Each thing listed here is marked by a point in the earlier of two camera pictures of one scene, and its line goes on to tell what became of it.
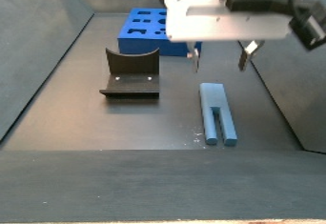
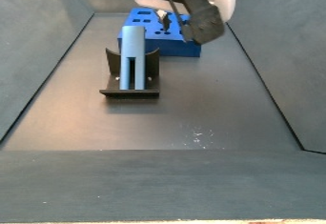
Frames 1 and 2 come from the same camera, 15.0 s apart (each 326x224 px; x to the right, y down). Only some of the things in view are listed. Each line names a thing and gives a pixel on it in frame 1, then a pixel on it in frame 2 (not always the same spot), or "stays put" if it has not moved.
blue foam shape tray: [144, 34] stays put
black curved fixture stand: [134, 76] stays put
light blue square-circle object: [214, 97] to [132, 49]
